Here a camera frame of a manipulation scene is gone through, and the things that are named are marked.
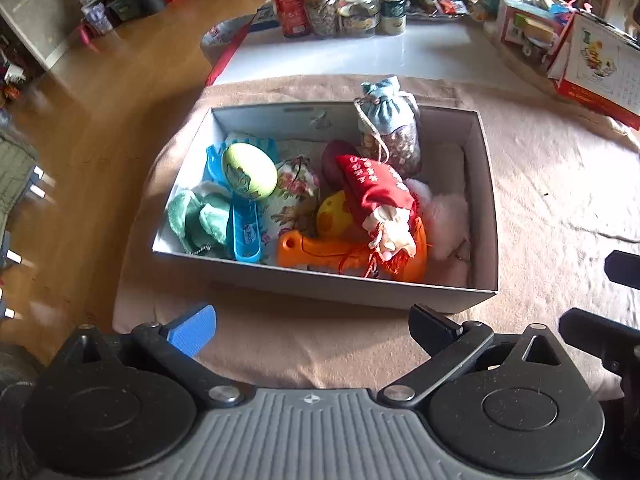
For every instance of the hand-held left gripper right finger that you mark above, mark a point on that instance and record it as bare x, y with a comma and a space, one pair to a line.
432, 324

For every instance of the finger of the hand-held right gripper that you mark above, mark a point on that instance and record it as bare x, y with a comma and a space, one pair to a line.
625, 267
600, 332

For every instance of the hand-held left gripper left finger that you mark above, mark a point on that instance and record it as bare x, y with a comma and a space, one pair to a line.
195, 329

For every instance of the blue plastic scoop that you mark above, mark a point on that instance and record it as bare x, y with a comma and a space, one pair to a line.
245, 232

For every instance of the green plush toy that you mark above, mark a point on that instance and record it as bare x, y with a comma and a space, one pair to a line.
192, 217

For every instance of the orange toy shovel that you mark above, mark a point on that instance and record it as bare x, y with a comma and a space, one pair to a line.
320, 255

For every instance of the yellow mushroom toy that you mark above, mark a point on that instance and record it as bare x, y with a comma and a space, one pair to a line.
334, 217

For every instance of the red tasselled fabric pouch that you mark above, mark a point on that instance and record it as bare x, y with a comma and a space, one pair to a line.
375, 185

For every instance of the green toy egg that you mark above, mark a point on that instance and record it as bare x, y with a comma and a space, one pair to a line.
250, 170

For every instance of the white floral fabric pouch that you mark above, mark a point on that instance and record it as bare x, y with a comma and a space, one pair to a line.
292, 185

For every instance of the purple toy egg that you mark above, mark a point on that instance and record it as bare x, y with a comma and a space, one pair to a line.
332, 160

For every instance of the white fluffy plush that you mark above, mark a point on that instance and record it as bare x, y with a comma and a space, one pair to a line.
445, 220

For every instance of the beige blanket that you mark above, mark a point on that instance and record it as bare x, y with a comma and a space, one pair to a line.
550, 185

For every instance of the white red cardboard box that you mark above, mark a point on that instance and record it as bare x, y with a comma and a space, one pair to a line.
595, 65

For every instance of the grey quilted cushion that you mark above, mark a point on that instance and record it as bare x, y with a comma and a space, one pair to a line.
12, 175

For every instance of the colourful printed carton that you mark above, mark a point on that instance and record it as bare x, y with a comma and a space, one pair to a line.
525, 25

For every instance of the white blue plastic bag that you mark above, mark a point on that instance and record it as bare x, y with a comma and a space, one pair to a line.
225, 35

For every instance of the green white cup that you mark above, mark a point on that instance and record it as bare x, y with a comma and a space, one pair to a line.
392, 15

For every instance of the glass jar with nuts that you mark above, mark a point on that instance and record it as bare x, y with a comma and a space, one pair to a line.
357, 12

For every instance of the yellow lid glass jar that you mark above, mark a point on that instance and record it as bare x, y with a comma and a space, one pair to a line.
320, 12

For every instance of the red label jar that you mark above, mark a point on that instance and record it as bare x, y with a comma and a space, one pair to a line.
290, 5

